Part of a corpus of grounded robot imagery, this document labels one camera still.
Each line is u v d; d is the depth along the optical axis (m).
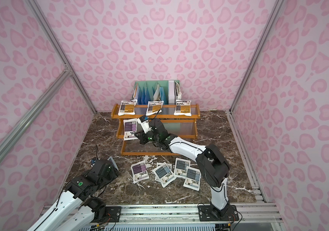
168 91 0.99
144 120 0.74
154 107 0.80
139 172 0.86
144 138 0.74
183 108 0.80
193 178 0.84
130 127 0.84
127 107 0.80
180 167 0.88
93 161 0.69
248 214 0.73
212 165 0.49
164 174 0.84
